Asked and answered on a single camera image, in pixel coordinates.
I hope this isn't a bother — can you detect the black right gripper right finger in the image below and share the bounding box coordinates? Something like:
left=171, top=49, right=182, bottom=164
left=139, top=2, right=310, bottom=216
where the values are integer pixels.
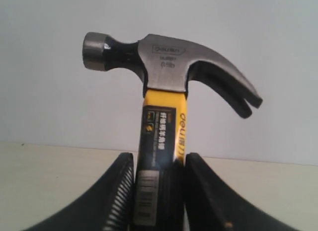
left=185, top=153, right=318, bottom=231

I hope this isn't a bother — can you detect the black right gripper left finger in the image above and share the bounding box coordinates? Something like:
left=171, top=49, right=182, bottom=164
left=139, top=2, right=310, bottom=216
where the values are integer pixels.
left=28, top=153, right=134, bottom=231

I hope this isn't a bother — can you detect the yellow black claw hammer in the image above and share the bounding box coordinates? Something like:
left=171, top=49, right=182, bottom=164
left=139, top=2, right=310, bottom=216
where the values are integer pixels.
left=82, top=32, right=262, bottom=231

